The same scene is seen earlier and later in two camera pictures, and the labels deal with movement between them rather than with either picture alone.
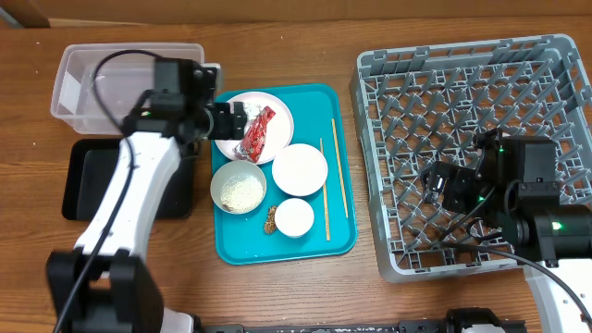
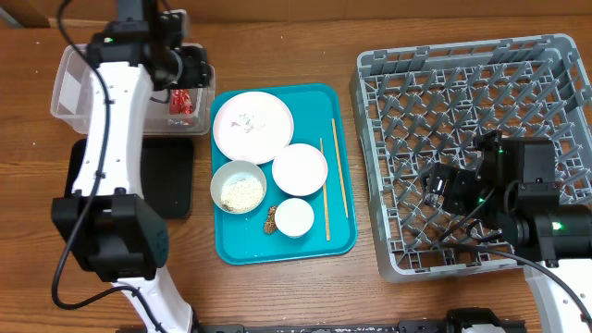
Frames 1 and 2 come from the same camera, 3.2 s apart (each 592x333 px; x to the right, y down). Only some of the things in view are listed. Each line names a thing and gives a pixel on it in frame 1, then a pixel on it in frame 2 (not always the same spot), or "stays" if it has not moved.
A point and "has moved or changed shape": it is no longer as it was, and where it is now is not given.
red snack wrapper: (252, 141) has moved or changed shape
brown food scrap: (270, 225) stays
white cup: (294, 217) stays
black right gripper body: (462, 191) stays
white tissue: (252, 109) has moved or changed shape
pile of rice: (240, 193) stays
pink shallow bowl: (300, 169) stays
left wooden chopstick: (326, 213) stays
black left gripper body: (217, 120) → (194, 68)
